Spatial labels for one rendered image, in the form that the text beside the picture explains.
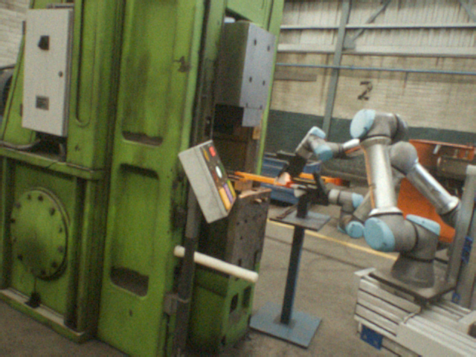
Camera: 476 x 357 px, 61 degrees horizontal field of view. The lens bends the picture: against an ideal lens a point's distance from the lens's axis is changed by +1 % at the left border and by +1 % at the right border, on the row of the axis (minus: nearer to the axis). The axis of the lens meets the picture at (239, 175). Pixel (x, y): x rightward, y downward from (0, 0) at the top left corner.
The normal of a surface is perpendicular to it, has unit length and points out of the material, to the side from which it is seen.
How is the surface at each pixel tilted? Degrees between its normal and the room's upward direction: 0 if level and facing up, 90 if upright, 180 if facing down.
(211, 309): 89
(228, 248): 90
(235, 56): 90
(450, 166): 90
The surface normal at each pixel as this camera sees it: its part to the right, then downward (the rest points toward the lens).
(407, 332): -0.75, 0.01
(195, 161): -0.09, 0.15
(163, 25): -0.49, 0.06
